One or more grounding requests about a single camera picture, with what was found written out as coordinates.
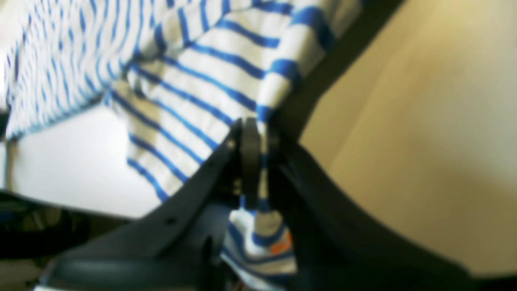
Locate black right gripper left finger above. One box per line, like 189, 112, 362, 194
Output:
39, 118, 261, 291

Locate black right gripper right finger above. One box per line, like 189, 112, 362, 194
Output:
268, 129, 516, 291

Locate blue white striped T-shirt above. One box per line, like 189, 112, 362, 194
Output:
4, 0, 362, 291

